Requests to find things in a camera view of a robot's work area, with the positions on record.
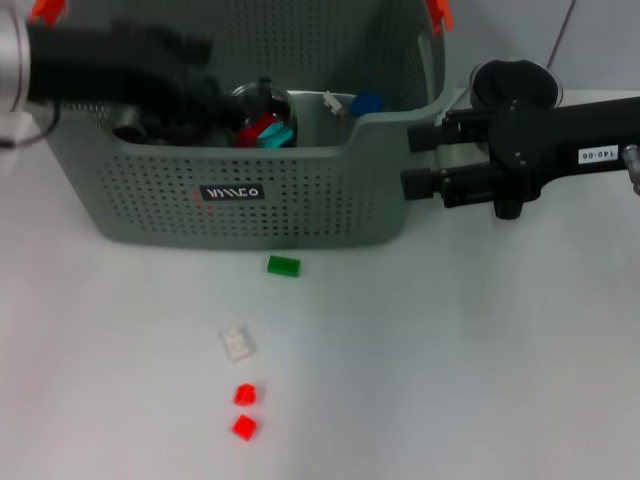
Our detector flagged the right gripper cable with plug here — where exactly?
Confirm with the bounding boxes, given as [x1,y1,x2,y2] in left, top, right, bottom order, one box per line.
[622,143,640,195]

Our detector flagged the small red square brick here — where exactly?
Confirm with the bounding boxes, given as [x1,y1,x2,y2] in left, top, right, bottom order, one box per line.
[231,413,260,441]

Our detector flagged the orange bin handle clip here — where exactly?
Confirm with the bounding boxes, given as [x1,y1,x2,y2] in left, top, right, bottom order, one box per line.
[29,0,69,26]
[424,0,455,35]

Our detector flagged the black clay teapot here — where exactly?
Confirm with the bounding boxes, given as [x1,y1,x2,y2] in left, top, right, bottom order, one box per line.
[143,99,214,147]

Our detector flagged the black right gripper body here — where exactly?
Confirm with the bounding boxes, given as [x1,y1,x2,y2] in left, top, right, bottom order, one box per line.
[487,97,640,204]

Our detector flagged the bright green toy brick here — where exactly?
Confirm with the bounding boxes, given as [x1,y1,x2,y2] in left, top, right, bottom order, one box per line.
[267,254,303,278]

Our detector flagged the white toy brick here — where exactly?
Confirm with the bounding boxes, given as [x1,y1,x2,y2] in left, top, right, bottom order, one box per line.
[218,324,258,363]

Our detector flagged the gripper cable with plug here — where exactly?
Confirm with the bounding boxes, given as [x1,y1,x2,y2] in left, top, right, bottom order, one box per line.
[0,99,62,149]
[622,143,640,195]

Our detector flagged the grey perforated storage bin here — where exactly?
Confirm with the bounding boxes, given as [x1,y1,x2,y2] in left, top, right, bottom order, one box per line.
[29,0,456,251]

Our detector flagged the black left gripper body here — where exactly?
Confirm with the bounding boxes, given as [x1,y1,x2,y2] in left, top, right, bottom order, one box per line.
[29,22,201,109]

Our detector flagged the left gripper cable with plug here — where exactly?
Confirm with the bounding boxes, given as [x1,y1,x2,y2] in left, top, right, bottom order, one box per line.
[0,99,62,149]

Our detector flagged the blue square toy brick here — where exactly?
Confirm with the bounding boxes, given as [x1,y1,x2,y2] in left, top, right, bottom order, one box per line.
[349,89,387,117]

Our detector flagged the glass pitcher black lid handle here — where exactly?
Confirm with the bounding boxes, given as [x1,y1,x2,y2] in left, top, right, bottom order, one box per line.
[433,58,564,221]

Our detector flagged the teal square toy brick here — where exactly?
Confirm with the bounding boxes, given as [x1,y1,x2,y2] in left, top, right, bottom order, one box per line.
[258,123,294,149]

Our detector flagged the clear translucent toy brick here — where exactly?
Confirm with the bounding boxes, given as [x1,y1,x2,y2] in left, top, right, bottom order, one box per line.
[322,90,347,117]

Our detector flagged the glass teacup black sleeve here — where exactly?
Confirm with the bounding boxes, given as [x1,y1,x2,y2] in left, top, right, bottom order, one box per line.
[224,77,300,149]
[118,104,144,129]

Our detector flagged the dark red arch brick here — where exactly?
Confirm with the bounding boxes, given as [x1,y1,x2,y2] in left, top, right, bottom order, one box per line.
[236,112,281,149]

